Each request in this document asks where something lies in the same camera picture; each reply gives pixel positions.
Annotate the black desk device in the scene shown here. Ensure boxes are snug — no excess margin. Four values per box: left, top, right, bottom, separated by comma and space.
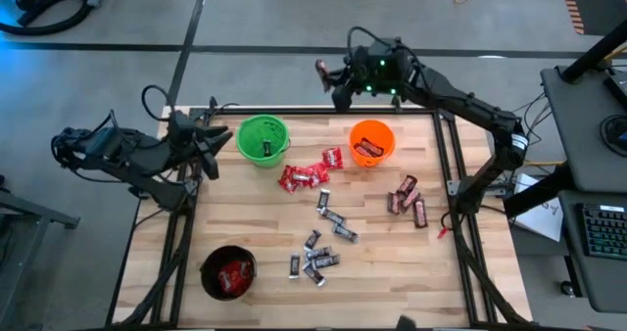
603, 69, 627, 108

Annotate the black vacuum hose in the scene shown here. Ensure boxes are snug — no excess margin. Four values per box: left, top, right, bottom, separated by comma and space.
0, 0, 94, 37

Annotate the white paper sheet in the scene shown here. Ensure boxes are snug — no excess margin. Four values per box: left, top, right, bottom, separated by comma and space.
511, 173, 564, 243

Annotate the black power strip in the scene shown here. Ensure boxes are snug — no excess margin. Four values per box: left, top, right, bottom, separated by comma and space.
482, 178, 515, 198

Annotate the round black pad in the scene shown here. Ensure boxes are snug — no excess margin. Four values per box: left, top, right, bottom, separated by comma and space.
600, 114, 627, 158

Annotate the grey metal bench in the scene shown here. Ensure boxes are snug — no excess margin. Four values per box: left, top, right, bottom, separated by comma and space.
0, 173, 81, 331

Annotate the green plastic bucket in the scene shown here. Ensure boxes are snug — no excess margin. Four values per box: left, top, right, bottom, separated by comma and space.
235, 114, 291, 169

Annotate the black slanted desk strut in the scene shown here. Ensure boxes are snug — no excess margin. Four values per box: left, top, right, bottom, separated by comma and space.
503, 162, 577, 219

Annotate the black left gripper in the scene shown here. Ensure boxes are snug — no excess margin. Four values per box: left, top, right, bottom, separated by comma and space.
166, 110, 235, 180

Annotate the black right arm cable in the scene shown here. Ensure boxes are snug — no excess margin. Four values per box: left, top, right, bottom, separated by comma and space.
346, 25, 381, 53

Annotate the black slanted stand pole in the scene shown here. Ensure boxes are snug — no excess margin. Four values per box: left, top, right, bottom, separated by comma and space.
560, 20, 627, 84

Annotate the grey keyboard desk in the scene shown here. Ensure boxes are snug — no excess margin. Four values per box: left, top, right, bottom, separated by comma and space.
557, 189, 627, 314

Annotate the dark mat striped edge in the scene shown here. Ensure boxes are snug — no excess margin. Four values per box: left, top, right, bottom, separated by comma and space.
557, 0, 627, 37

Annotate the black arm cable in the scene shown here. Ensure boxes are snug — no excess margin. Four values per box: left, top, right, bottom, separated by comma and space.
346, 25, 381, 53
140, 83, 172, 124

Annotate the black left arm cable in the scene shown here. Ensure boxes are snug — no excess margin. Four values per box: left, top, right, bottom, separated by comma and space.
140, 83, 172, 124

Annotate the grey desk top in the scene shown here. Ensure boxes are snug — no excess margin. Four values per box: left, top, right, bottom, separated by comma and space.
540, 65, 627, 194

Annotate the black plastic bucket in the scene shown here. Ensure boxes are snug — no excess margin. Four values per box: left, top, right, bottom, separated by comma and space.
199, 244, 258, 302

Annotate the black backlit keyboard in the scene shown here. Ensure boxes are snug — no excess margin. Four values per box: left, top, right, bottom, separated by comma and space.
576, 202, 627, 261

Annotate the orange pumpkin bucket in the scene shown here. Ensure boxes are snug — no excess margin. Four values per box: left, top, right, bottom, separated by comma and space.
348, 118, 397, 169

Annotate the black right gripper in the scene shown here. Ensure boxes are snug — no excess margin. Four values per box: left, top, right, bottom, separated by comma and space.
328, 36, 412, 113

